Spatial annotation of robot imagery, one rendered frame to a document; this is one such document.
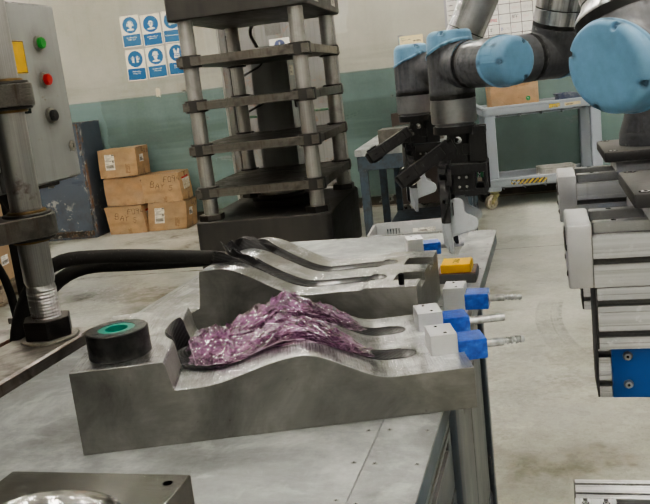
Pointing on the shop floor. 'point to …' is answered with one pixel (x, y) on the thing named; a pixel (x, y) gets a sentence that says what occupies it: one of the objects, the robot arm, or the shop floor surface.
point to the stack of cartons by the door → (144, 193)
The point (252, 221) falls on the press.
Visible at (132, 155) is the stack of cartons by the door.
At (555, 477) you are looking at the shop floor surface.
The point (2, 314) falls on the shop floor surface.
